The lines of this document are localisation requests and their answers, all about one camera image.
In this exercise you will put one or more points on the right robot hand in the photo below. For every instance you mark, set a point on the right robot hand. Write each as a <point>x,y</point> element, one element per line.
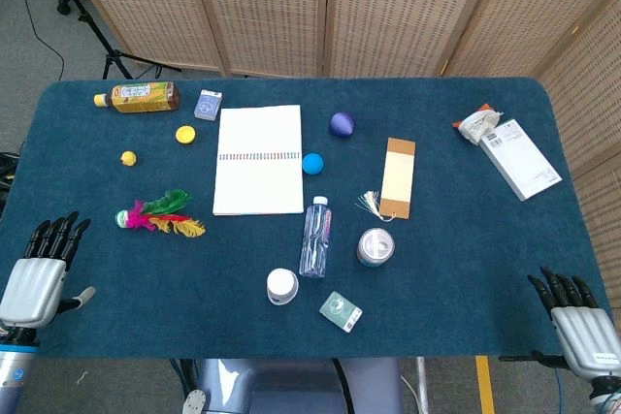
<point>582,336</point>

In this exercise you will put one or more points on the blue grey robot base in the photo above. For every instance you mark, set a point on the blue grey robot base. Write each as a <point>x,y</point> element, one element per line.
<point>291,385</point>

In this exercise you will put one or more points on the black tripod stand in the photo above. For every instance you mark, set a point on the black tripod stand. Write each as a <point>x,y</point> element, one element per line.
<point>92,21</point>

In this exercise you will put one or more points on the white rectangular box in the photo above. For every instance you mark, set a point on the white rectangular box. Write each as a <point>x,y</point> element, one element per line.
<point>520,159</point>

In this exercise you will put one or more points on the clear plastic water bottle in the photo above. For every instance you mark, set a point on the clear plastic water bottle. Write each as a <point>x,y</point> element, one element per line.
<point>316,243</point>

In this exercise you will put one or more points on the small yellow rubber duck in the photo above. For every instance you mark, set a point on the small yellow rubber duck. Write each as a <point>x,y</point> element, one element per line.
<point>128,158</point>

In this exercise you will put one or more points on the silver tin can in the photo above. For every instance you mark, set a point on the silver tin can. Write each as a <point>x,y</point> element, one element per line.
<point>375,246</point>

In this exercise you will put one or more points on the brown bookmark with tassel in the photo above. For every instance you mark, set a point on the brown bookmark with tassel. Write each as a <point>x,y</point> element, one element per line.
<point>398,179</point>

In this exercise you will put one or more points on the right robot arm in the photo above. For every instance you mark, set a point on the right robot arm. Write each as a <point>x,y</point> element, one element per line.
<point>604,394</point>

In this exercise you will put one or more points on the white open spiral notebook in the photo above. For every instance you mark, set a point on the white open spiral notebook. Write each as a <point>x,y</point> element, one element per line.
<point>258,160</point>

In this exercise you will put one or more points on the crumpled white orange wrapper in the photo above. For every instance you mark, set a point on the crumpled white orange wrapper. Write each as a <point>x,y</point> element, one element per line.
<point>478,124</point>

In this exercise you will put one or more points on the wooden rattan folding screen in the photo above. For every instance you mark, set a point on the wooden rattan folding screen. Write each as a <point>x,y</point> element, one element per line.
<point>339,7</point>

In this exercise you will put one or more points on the purple ball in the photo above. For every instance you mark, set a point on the purple ball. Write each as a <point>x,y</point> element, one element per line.
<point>342,123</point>

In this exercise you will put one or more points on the brown tea bottle yellow cap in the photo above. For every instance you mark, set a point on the brown tea bottle yellow cap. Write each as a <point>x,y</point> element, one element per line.
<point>140,97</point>

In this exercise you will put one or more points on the blue felt table mat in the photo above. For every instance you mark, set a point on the blue felt table mat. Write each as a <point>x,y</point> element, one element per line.
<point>301,220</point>

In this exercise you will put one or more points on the green and white card box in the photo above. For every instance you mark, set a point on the green and white card box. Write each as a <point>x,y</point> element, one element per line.
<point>340,311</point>

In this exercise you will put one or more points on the blue playing card box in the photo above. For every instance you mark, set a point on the blue playing card box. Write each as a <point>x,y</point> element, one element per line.
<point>208,105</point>

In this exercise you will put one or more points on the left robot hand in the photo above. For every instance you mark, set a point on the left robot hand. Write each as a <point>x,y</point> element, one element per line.
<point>34,290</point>

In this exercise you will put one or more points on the colourful feather shuttlecock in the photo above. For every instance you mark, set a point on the colourful feather shuttlecock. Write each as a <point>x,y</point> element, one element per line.
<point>160,215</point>

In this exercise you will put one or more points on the blue ball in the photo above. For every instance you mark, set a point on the blue ball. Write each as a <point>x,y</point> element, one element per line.
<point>312,163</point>

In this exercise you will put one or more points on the white round jar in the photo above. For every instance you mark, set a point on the white round jar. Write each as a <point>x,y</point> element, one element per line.
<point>282,285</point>

